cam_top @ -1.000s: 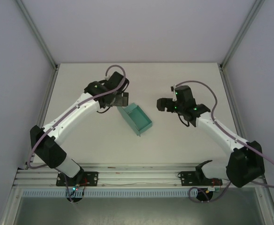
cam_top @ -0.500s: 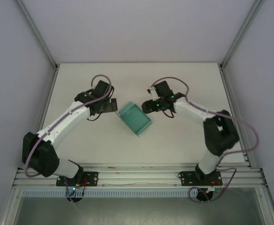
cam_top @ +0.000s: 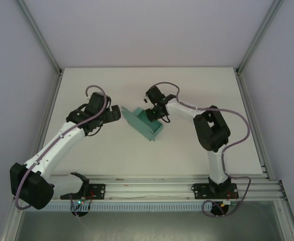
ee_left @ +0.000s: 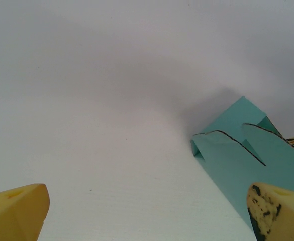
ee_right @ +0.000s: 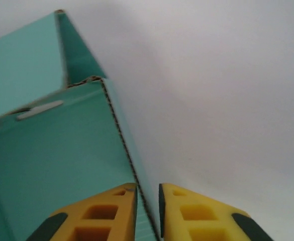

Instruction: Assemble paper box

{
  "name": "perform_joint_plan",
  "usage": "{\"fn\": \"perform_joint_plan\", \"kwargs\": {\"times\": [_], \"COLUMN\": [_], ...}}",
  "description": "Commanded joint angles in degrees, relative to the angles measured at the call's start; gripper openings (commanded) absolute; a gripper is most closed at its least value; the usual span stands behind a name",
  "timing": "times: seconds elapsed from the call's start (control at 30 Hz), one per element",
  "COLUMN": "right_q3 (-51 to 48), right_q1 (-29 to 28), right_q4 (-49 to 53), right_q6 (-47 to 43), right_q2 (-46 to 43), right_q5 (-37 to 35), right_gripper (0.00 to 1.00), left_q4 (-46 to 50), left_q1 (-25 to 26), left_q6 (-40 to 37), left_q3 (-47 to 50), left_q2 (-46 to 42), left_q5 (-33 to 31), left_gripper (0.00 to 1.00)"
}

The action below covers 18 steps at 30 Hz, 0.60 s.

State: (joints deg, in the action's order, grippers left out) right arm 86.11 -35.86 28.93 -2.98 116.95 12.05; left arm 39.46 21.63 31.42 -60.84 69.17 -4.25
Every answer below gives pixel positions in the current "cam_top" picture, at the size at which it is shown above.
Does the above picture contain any grey metal sheet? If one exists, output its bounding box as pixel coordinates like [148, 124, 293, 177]
[13, 210, 294, 241]

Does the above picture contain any aluminium mounting rail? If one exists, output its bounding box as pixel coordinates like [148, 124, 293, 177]
[50, 177, 287, 201]

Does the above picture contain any aluminium frame post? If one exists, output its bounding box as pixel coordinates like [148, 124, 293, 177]
[17, 0, 63, 76]
[235, 0, 284, 75]

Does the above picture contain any teal paper box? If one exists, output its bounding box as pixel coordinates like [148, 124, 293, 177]
[121, 106, 164, 143]

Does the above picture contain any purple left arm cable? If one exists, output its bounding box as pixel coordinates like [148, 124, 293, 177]
[15, 84, 112, 218]

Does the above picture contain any aluminium lower frame bar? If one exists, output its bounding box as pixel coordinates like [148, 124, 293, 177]
[278, 200, 294, 241]
[0, 203, 24, 241]

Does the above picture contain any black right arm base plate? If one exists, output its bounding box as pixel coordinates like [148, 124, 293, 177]
[190, 183, 238, 201]

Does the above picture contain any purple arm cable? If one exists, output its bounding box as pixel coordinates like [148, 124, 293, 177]
[146, 81, 252, 218]
[15, 84, 112, 218]

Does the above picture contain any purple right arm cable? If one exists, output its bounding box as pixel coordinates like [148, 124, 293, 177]
[146, 81, 252, 218]

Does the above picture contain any grey slotted cable duct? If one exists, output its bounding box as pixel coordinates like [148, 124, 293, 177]
[40, 203, 214, 212]

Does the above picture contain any aluminium side rail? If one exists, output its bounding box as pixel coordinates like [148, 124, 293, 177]
[235, 71, 273, 180]
[32, 71, 63, 164]

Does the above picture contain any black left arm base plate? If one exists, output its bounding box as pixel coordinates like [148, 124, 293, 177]
[81, 183, 106, 201]

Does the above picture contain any black round cable grommet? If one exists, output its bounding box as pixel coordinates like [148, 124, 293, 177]
[210, 200, 230, 217]
[71, 210, 89, 218]

